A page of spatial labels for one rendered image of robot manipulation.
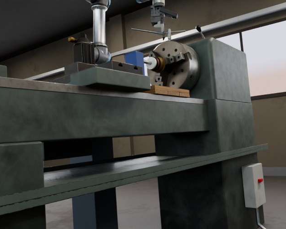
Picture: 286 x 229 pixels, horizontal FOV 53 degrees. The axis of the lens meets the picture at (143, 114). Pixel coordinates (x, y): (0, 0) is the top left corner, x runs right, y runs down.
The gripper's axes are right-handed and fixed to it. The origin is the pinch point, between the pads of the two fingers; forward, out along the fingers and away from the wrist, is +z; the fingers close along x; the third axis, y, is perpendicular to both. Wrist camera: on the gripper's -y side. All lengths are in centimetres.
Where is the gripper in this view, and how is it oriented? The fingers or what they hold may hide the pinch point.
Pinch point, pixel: (164, 37)
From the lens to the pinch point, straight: 184.1
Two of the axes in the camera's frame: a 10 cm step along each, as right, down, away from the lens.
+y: -9.9, 0.6, 1.3
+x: -1.3, -0.5, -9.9
